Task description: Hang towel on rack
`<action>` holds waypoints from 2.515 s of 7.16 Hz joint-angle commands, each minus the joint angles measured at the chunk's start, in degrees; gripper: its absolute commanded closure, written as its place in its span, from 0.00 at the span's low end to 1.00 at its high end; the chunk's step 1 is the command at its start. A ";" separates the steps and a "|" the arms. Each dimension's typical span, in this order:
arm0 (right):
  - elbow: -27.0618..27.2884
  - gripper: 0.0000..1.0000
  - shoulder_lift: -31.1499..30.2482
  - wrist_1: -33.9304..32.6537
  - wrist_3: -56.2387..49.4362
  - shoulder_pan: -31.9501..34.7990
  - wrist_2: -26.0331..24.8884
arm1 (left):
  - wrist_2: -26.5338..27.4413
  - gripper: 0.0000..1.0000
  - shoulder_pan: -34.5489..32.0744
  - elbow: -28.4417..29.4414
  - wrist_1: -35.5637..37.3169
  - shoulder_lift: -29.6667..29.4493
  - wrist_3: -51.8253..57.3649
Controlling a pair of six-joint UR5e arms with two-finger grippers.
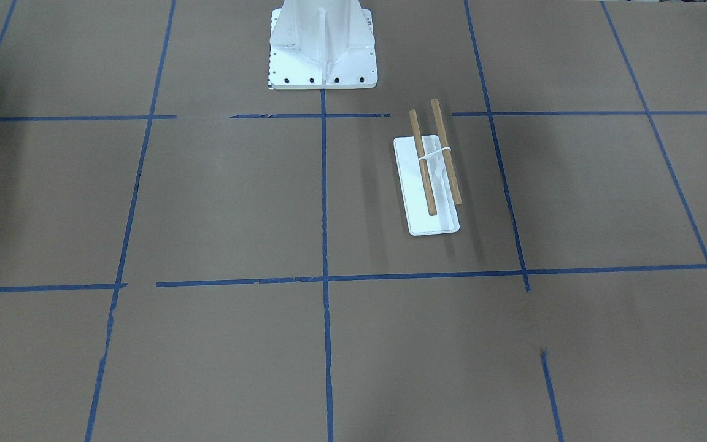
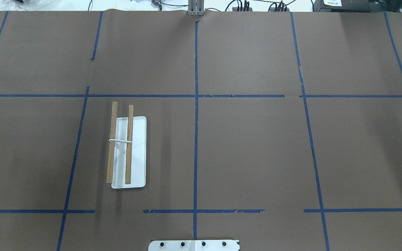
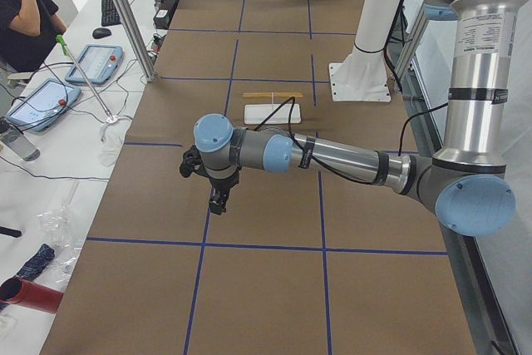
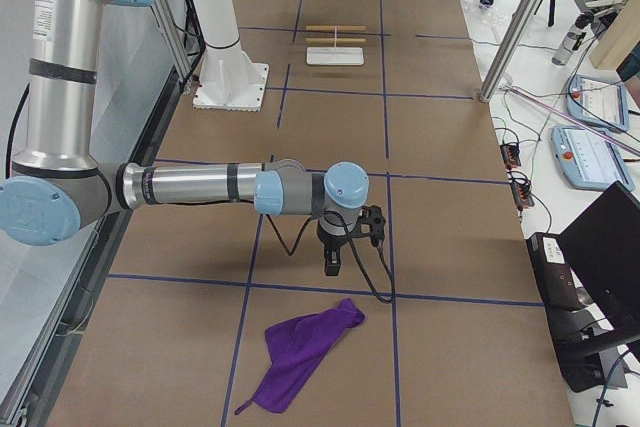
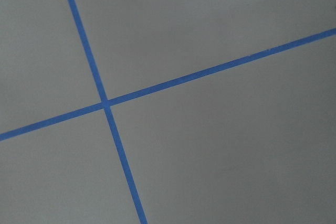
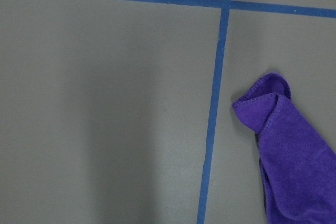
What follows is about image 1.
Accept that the white rack wire bracket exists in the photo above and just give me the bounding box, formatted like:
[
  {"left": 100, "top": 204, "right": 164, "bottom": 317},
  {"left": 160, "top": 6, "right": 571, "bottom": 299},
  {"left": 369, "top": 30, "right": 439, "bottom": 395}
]
[{"left": 418, "top": 147, "right": 450, "bottom": 180}]

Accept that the wooden rack rod inner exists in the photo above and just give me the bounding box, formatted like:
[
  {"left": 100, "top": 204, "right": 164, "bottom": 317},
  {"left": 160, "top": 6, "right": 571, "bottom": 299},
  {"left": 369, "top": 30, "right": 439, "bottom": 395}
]
[{"left": 409, "top": 109, "right": 438, "bottom": 216}]

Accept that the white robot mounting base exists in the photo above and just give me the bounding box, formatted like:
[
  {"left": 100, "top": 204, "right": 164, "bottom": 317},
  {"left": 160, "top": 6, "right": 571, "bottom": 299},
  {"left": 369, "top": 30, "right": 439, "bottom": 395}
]
[{"left": 268, "top": 1, "right": 379, "bottom": 90}]

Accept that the white rack base tray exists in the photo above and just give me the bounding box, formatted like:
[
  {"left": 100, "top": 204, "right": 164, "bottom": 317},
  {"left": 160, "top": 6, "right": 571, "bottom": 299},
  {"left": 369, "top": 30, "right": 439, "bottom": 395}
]
[{"left": 393, "top": 135, "right": 460, "bottom": 237}]

